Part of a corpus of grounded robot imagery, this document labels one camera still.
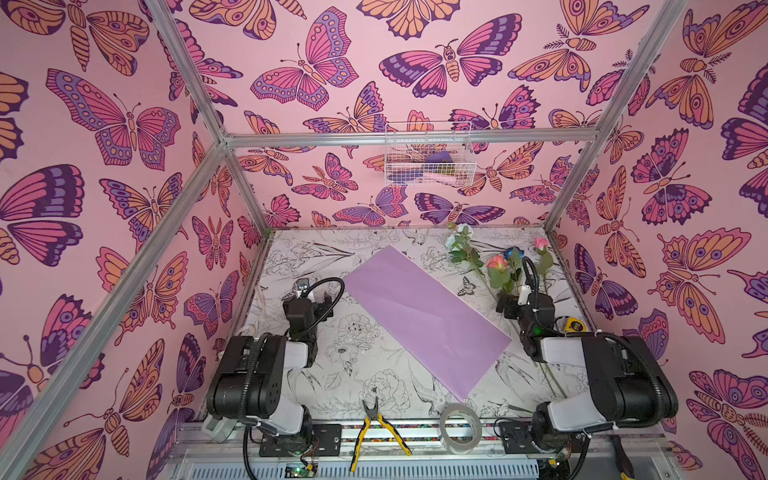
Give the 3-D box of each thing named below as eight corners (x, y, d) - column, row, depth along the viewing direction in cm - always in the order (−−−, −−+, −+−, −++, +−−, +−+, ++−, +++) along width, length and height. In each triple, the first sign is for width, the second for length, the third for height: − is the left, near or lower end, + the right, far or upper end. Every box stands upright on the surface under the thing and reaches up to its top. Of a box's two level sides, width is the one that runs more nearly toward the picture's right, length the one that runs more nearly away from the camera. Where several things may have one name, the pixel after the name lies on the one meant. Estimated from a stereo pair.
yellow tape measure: (566, 332, 94) (570, 328, 91) (562, 321, 96) (566, 317, 94) (582, 332, 93) (587, 328, 91) (578, 321, 96) (582, 317, 94)
